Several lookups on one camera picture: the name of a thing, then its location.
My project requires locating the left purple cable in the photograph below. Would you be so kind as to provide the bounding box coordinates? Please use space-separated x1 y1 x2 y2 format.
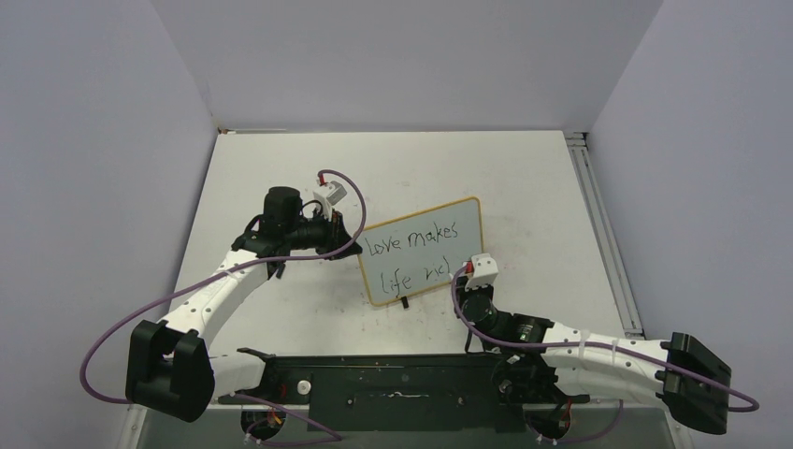
79 169 368 447

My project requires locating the yellow framed small whiteboard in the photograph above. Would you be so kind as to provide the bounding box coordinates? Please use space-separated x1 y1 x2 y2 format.
356 196 484 307

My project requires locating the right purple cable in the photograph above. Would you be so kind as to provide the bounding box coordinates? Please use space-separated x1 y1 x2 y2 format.
450 265 761 414

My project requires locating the purple cable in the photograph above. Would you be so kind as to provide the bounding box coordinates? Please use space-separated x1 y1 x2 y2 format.
79 169 368 447
450 265 761 414

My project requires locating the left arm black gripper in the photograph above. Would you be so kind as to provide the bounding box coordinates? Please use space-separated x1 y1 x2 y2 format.
285 207 362 261

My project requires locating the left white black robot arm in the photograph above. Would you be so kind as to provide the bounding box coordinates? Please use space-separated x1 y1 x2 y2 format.
124 181 361 422

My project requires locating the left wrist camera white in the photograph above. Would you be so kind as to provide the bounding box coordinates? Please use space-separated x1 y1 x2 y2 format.
312 181 347 221

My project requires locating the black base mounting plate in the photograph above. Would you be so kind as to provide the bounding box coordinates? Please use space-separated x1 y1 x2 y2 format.
245 353 590 433

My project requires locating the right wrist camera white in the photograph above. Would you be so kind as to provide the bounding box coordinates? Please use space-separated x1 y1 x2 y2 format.
465 253 498 290

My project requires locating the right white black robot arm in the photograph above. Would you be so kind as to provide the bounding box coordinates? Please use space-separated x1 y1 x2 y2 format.
353 230 732 435

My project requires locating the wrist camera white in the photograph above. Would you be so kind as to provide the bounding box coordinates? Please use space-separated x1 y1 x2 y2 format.
465 253 498 290
312 181 347 221

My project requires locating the aluminium rail right side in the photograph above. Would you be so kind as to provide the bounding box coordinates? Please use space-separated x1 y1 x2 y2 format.
564 132 645 337

